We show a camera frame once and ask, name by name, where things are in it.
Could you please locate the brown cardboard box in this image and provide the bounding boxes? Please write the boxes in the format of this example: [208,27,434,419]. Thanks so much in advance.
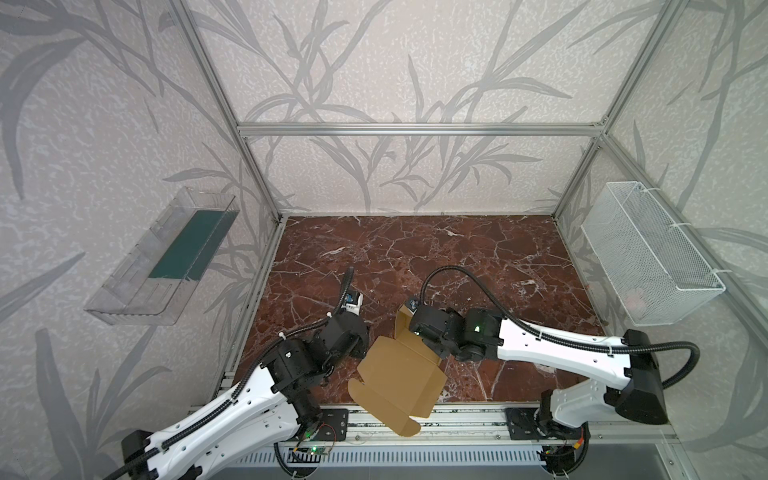
[348,305,447,437]

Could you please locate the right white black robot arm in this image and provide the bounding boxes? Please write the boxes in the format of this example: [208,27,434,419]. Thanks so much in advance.
[409,305,701,429]

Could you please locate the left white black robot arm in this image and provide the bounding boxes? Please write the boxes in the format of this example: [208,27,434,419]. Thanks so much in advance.
[109,310,369,479]

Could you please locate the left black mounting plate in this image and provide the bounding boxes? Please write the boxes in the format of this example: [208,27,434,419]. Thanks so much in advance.
[296,408,350,442]

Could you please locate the black mounting plate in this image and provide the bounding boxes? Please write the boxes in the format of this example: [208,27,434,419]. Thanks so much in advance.
[296,408,350,442]
[504,407,582,443]

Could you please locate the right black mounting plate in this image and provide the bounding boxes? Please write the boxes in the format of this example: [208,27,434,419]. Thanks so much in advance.
[504,407,582,443]

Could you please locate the green circuit board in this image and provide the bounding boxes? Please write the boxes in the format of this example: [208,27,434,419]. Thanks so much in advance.
[291,444,335,462]

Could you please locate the green mat in bin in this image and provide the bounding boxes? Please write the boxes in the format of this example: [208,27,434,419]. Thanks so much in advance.
[149,210,238,281]

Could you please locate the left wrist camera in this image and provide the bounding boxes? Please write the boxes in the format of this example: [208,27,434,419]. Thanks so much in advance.
[342,290,363,315]

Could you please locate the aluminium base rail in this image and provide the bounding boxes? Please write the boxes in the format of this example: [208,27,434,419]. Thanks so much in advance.
[323,402,680,448]

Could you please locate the white wire mesh basket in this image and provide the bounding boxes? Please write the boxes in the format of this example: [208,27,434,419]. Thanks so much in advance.
[581,181,726,327]

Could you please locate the clear plastic wall bin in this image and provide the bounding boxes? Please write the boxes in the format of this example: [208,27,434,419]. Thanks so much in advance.
[84,187,240,326]

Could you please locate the aluminium frame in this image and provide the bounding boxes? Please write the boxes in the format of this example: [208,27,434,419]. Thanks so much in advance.
[167,0,768,337]

